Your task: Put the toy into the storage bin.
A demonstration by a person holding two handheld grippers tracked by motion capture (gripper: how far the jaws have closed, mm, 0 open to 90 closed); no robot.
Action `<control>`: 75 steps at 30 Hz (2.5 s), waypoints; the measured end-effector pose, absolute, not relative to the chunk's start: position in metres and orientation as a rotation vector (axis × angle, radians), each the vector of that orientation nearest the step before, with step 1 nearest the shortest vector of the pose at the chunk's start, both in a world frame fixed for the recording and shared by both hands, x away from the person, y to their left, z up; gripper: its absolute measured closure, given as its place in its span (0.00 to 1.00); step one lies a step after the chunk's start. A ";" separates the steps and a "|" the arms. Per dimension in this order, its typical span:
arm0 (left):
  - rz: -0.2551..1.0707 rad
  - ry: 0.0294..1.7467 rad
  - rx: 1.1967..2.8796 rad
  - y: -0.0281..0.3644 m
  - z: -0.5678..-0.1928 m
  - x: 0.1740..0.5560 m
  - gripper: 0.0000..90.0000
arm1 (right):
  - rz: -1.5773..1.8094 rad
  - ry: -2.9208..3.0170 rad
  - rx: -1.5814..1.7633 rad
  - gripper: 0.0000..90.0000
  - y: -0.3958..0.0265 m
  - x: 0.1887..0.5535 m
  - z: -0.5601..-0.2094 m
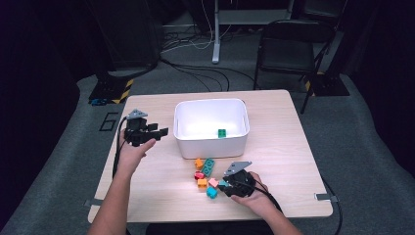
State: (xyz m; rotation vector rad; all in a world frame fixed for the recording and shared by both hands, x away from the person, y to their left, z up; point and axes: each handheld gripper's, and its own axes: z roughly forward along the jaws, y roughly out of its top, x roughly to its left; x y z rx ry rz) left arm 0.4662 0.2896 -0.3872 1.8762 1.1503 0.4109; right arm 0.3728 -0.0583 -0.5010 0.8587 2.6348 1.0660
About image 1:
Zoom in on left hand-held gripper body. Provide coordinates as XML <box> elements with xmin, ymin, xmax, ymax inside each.
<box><xmin>124</xmin><ymin>109</ymin><xmax>155</xmax><ymax>147</ymax></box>

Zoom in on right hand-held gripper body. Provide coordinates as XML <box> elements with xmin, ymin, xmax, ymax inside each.
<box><xmin>223</xmin><ymin>161</ymin><xmax>257</xmax><ymax>198</ymax></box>

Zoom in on white plastic bin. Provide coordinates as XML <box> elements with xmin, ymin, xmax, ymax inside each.
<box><xmin>172</xmin><ymin>98</ymin><xmax>251</xmax><ymax>160</ymax></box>

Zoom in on person's right hand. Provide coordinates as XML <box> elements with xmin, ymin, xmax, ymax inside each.
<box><xmin>230</xmin><ymin>171</ymin><xmax>272</xmax><ymax>217</ymax></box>

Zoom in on person's left hand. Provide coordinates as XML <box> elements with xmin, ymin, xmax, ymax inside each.
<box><xmin>115</xmin><ymin>128</ymin><xmax>157</xmax><ymax>178</ymax></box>

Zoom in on person's dark clothing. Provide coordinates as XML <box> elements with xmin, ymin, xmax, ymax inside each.
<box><xmin>145</xmin><ymin>219</ymin><xmax>275</xmax><ymax>235</ymax></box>

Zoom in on black stand base striped tape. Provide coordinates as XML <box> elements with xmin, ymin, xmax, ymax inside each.
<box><xmin>304</xmin><ymin>71</ymin><xmax>350</xmax><ymax>97</ymax></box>
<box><xmin>88</xmin><ymin>77</ymin><xmax>135</xmax><ymax>106</ymax></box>

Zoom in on grey tape strip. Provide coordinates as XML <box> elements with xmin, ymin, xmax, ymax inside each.
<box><xmin>83</xmin><ymin>198</ymin><xmax>105</xmax><ymax>208</ymax></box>
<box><xmin>314</xmin><ymin>193</ymin><xmax>339</xmax><ymax>203</ymax></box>

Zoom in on dark cabinet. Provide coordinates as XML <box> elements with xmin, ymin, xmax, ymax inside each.
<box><xmin>86</xmin><ymin>0</ymin><xmax>164</xmax><ymax>71</ymax></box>

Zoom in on dark curtain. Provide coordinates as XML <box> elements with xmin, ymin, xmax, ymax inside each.
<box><xmin>0</xmin><ymin>0</ymin><xmax>81</xmax><ymax>229</ymax></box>
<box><xmin>339</xmin><ymin>0</ymin><xmax>415</xmax><ymax>179</ymax></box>

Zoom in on black folding chair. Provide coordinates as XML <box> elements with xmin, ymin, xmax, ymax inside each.
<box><xmin>254</xmin><ymin>19</ymin><xmax>339</xmax><ymax>116</ymax></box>

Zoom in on left hand-held gripper cable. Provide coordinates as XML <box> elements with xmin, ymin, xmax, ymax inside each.
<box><xmin>112</xmin><ymin>117</ymin><xmax>132</xmax><ymax>180</ymax></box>

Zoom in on hand-held gripper cable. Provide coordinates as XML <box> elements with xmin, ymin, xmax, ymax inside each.
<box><xmin>112</xmin><ymin>117</ymin><xmax>132</xmax><ymax>180</ymax></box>
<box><xmin>243</xmin><ymin>180</ymin><xmax>344</xmax><ymax>235</ymax></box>

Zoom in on right hand-held gripper cable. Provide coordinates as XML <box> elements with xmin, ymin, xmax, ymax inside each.
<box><xmin>243</xmin><ymin>180</ymin><xmax>344</xmax><ymax>235</ymax></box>

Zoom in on black floor cables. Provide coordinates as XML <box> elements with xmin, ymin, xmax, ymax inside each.
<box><xmin>160</xmin><ymin>58</ymin><xmax>259</xmax><ymax>92</ymax></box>

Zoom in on white floor cables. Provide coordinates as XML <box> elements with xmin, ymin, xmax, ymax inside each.
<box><xmin>161</xmin><ymin>0</ymin><xmax>236</xmax><ymax>54</ymax></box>

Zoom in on white desk frame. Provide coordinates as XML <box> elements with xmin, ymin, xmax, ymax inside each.
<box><xmin>211</xmin><ymin>0</ymin><xmax>295</xmax><ymax>65</ymax></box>

